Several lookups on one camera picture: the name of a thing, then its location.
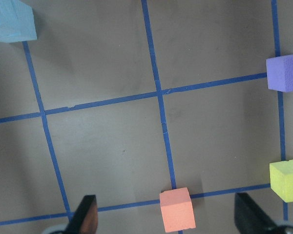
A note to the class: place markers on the purple foam block right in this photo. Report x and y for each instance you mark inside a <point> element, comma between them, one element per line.
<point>280,73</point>

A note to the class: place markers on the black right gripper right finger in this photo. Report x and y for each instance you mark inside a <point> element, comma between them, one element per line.
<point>249,218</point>

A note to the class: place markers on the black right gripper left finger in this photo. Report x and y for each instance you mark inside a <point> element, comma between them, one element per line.
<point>85,218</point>

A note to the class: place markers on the yellow foam block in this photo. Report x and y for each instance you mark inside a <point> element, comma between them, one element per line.
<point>281,179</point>

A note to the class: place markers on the orange foam block near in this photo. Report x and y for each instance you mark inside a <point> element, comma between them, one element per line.
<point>177,210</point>

